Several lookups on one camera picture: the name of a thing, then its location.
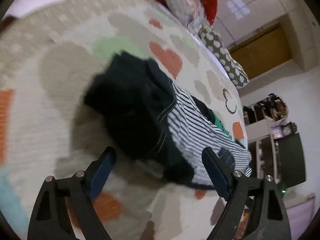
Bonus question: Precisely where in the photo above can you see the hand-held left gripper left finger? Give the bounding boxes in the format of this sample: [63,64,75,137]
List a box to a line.
[27,146,117,240]

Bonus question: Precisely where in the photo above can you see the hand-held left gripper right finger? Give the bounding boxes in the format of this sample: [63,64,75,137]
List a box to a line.
[201,147,292,240]

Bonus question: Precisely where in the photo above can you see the dark denim striped pants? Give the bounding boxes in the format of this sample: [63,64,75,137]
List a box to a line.
[84,51,253,190]

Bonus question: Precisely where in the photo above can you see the cluttered white shelf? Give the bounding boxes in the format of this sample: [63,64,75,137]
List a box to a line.
[242,93,298,180]

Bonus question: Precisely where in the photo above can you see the black appliance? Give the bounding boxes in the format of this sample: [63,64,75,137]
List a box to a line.
[274,129,307,188]

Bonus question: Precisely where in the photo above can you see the heart print blanket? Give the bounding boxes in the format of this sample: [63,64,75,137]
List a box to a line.
[0,0,250,240]

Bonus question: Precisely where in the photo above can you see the polka dot pillow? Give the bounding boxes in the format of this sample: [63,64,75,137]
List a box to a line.
[198,24,250,88]

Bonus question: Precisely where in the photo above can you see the wooden door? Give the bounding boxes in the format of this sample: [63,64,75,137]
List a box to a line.
[229,22,295,80]

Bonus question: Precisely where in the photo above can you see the red pillow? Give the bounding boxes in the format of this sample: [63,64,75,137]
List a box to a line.
[107,0,218,26]

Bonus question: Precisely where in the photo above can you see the grey patterned pillow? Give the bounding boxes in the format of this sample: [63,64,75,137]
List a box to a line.
[159,0,206,28]

